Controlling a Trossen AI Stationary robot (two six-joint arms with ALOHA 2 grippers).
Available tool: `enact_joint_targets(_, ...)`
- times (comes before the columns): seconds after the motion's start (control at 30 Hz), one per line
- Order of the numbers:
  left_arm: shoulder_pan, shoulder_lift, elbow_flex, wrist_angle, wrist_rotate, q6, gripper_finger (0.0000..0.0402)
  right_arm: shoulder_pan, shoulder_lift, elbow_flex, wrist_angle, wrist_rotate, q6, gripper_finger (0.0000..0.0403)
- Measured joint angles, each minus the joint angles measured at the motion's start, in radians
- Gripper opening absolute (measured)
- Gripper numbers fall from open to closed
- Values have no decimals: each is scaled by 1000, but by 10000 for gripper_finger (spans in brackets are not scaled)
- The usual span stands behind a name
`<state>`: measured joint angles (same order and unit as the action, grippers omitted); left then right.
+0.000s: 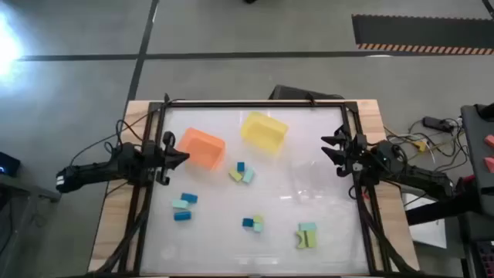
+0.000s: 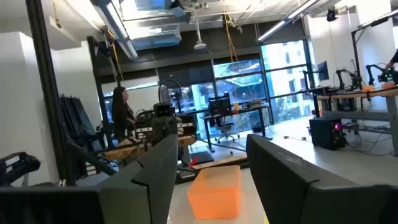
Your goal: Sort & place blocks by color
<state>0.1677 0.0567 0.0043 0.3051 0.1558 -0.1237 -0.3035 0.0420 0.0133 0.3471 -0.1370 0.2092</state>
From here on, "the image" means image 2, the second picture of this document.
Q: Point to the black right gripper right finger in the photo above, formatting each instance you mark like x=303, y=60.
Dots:
x=295, y=193

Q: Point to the long ceiling light fixture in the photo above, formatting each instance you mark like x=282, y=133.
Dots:
x=118, y=28

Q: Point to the black computer tower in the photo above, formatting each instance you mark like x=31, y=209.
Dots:
x=325, y=133

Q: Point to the person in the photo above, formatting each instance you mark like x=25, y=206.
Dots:
x=119, y=112

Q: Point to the small red object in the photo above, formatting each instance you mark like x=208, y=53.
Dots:
x=193, y=161

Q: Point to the long ceiling light strip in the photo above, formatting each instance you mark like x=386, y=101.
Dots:
x=280, y=26

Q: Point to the black office chair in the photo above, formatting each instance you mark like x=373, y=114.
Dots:
x=226, y=127

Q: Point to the black desk monitor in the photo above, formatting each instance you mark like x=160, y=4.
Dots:
x=220, y=106

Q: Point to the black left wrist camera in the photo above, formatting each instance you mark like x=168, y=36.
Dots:
x=162, y=110

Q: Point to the wooden workbench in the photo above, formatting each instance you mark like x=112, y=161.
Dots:
x=357, y=93

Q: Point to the black ceiling spotlight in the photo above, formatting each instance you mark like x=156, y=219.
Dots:
x=332, y=14

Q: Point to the black background robot arm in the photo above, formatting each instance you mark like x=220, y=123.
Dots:
x=385, y=76
x=354, y=81

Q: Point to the black folded panels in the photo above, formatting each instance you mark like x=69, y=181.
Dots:
x=76, y=121

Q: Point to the black background rig frame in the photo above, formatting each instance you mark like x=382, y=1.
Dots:
x=354, y=53

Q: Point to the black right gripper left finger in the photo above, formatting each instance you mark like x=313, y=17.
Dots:
x=140, y=199

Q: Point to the white pendant fixture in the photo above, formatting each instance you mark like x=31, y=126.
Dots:
x=200, y=46

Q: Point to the person's forearm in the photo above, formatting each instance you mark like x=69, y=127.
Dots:
x=393, y=60

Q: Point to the black mounted monitor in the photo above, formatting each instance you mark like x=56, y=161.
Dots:
x=323, y=71

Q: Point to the black floor mat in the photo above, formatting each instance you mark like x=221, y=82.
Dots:
x=202, y=157

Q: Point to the black device with white label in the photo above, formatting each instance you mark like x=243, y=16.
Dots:
x=18, y=166

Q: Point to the black office desk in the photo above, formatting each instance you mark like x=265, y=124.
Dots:
x=248, y=109

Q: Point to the translucent orange plastic bin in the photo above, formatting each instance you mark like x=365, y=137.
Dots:
x=214, y=193

